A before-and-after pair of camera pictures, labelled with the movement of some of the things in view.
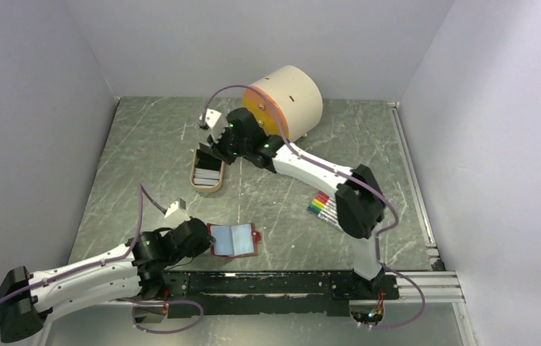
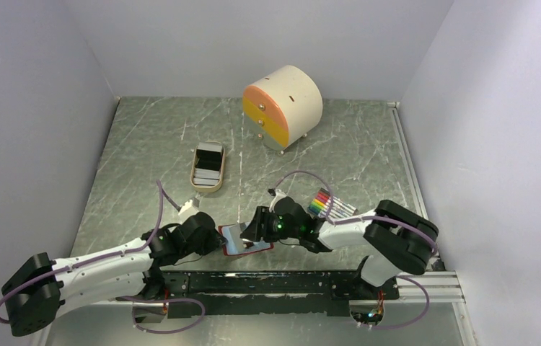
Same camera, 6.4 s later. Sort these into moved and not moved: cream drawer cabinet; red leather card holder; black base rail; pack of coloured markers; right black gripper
Moved: right black gripper; red leather card holder
Not moved: black base rail; pack of coloured markers; cream drawer cabinet
